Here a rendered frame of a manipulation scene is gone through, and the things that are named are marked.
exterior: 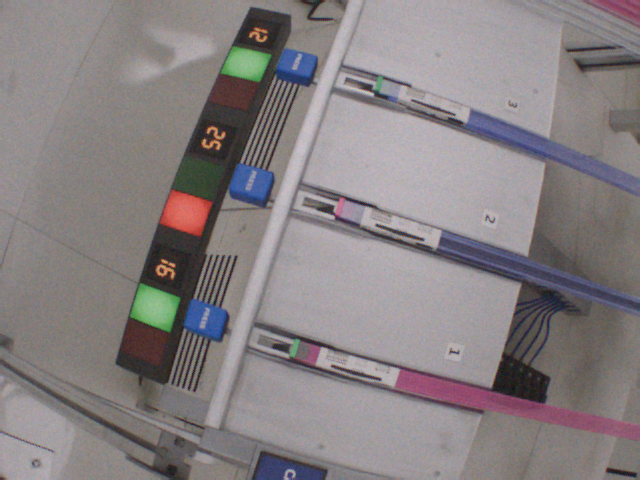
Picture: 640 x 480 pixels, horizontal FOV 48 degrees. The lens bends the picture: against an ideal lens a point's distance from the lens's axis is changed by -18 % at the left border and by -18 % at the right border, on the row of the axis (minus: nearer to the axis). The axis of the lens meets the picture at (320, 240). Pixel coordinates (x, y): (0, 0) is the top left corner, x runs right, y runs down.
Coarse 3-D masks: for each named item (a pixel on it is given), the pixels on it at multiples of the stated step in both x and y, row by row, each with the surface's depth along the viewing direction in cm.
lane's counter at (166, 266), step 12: (156, 252) 65; (168, 252) 65; (180, 252) 65; (156, 264) 65; (168, 264) 65; (180, 264) 65; (156, 276) 64; (168, 276) 64; (180, 276) 65; (180, 288) 64
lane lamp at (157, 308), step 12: (144, 288) 64; (144, 300) 64; (156, 300) 64; (168, 300) 64; (132, 312) 64; (144, 312) 64; (156, 312) 64; (168, 312) 64; (156, 324) 63; (168, 324) 63
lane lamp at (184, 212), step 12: (180, 192) 66; (168, 204) 66; (180, 204) 66; (192, 204) 66; (204, 204) 66; (168, 216) 66; (180, 216) 66; (192, 216) 66; (204, 216) 66; (180, 228) 65; (192, 228) 65
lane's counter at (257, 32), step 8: (248, 24) 71; (256, 24) 70; (264, 24) 71; (272, 24) 71; (280, 24) 71; (248, 32) 70; (256, 32) 70; (264, 32) 70; (272, 32) 70; (240, 40) 70; (248, 40) 70; (256, 40) 70; (264, 40) 70; (272, 40) 70
